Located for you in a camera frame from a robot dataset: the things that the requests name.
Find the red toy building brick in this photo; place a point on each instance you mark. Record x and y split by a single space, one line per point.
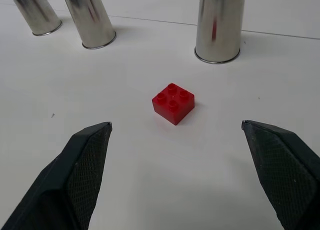
173 103

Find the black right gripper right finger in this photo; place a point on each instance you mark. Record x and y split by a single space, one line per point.
282 175

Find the inverted stainless steel cup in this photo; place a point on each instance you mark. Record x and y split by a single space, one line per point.
34 12
219 25
90 18

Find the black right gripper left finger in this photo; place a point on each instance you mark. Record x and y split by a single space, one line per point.
72 180

